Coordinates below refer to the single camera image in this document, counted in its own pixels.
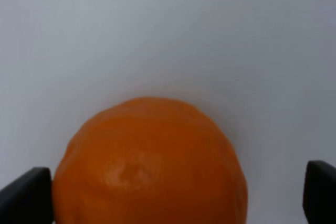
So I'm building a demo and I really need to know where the orange tangerine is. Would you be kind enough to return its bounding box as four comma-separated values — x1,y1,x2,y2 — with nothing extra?
52,98,248,223

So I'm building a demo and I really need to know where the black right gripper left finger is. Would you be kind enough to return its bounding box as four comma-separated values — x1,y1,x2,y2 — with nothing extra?
1,167,54,223

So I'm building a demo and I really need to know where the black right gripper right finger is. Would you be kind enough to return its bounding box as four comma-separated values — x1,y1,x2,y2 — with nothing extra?
302,161,335,224

